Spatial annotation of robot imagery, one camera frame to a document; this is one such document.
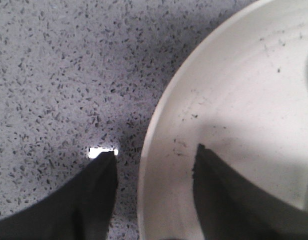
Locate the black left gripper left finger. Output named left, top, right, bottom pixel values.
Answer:
left=0, top=151, right=118, bottom=240

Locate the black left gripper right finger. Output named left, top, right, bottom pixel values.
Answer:
left=193, top=144, right=308, bottom=240

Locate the cream round plate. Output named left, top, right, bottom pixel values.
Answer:
left=137, top=0, right=308, bottom=240

